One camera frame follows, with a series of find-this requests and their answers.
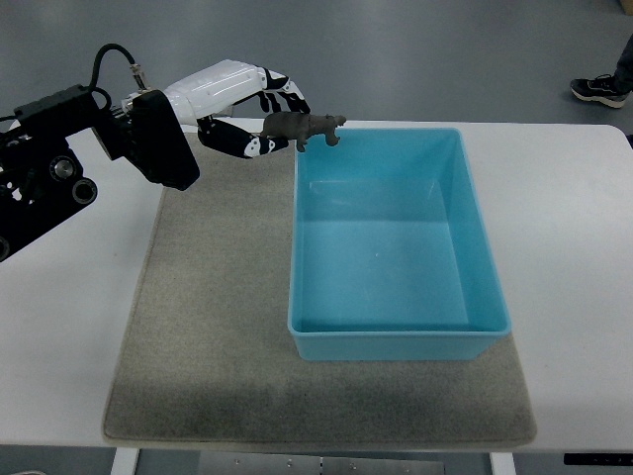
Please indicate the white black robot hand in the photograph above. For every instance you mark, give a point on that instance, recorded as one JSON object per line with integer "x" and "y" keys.
{"x": 147, "y": 129}

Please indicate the brown toy hippo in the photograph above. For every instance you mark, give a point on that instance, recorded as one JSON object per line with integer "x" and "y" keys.
{"x": 301, "y": 126}

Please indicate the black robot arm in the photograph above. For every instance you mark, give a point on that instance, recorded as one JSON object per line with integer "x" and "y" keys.
{"x": 42, "y": 179}

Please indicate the blue plastic box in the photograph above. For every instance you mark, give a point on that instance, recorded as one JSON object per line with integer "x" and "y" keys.
{"x": 390, "y": 256}

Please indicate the cardboard box corner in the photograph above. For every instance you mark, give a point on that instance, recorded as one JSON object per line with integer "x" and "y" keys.
{"x": 626, "y": 4}

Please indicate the grey felt mat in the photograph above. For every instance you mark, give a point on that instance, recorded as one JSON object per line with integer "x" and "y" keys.
{"x": 208, "y": 358}

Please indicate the white left table leg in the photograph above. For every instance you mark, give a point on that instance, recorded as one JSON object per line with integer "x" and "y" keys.
{"x": 125, "y": 461}

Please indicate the white table leg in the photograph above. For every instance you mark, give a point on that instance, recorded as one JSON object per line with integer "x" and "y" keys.
{"x": 125, "y": 461}
{"x": 502, "y": 463}

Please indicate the metal table crossbar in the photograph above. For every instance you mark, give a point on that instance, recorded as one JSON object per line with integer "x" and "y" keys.
{"x": 252, "y": 463}

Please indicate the black sneaker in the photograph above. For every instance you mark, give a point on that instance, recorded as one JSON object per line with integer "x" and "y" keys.
{"x": 603, "y": 89}

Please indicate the white right table leg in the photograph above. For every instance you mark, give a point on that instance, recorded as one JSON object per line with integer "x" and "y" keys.
{"x": 502, "y": 463}

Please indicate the black table control panel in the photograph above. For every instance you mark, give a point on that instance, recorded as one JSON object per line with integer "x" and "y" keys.
{"x": 599, "y": 459}

